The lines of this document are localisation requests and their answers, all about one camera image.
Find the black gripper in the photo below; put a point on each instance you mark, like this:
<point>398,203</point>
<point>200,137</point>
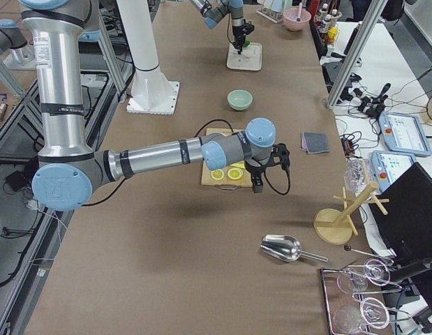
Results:
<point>253,169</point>
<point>237,33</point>

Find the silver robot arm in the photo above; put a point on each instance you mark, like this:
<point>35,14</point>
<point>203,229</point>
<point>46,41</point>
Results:
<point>213,14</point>
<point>69,168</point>

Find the pink bowl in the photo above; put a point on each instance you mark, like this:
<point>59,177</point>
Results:
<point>295,21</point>

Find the mint green bowl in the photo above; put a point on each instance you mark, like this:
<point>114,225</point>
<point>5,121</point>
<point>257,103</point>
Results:
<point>239,99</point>

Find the cream rabbit print tray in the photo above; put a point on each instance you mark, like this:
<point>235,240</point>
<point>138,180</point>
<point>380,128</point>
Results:
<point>250,58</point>

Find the upper lemon slice stack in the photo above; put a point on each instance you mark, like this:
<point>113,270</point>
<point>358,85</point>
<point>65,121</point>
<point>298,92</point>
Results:
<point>217,174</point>

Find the folded grey cloth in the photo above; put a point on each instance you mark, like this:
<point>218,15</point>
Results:
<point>314,143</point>

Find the metal scoop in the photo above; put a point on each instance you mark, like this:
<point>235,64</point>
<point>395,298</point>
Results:
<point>287,248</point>

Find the wooden mug tree stand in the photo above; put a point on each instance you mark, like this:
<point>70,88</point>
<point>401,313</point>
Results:
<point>336,227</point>

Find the clear glass cup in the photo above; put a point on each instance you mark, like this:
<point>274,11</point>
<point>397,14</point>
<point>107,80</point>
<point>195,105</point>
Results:
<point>357,175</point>

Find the lower teach pendant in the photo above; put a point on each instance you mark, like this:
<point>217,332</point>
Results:
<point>388,166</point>

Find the teach pendant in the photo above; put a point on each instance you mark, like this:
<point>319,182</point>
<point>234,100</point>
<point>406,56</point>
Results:
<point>404,133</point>
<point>388,166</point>

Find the upper teach pendant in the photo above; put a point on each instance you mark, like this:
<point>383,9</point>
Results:
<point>404,133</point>

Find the black monitor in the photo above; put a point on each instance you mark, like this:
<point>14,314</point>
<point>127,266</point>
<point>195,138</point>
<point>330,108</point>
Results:
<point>407,226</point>

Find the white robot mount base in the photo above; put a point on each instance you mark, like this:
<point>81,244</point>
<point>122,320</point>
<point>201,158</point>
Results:
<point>151,91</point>

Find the aluminium frame post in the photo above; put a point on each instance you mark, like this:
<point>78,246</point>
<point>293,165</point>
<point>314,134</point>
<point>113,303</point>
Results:
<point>363,34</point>

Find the wire glass rack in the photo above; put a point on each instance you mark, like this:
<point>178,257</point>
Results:
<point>353,299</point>

